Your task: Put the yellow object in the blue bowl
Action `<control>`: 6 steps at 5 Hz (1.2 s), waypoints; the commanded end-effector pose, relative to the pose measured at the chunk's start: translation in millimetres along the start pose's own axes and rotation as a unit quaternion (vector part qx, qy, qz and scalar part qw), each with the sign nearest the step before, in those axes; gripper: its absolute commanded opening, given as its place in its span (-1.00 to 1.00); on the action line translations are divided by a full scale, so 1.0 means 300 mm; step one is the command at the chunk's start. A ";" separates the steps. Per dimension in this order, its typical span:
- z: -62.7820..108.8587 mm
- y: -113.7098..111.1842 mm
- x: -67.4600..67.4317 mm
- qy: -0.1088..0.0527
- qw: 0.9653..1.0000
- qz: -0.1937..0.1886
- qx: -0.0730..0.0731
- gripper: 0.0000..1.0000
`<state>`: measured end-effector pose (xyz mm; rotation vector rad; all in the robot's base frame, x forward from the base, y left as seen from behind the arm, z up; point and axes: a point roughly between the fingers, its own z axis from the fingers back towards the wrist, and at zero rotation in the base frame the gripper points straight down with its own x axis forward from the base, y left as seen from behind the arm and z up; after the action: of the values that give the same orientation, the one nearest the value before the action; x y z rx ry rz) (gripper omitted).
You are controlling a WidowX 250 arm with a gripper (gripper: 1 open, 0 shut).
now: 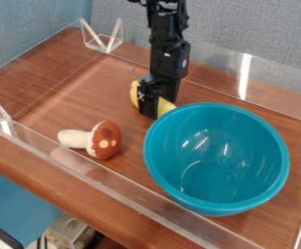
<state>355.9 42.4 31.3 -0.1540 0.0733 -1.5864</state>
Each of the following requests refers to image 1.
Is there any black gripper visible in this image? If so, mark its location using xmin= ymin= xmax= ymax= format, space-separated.
xmin=136 ymin=38 xmax=190 ymax=119

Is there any yellow toy banana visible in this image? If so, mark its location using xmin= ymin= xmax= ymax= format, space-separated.
xmin=128 ymin=81 xmax=175 ymax=119

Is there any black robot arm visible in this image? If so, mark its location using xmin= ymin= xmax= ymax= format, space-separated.
xmin=127 ymin=0 xmax=190 ymax=119

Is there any blue plastic bowl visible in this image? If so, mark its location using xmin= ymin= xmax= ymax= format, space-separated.
xmin=143 ymin=103 xmax=290 ymax=217

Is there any brown white toy mushroom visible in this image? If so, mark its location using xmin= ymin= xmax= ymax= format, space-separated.
xmin=57 ymin=121 xmax=122 ymax=160

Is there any clear acrylic barrier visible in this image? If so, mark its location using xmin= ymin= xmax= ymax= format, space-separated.
xmin=0 ymin=19 xmax=301 ymax=249

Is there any grey metal bracket below table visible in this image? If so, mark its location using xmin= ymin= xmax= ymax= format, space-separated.
xmin=35 ymin=213 xmax=95 ymax=249

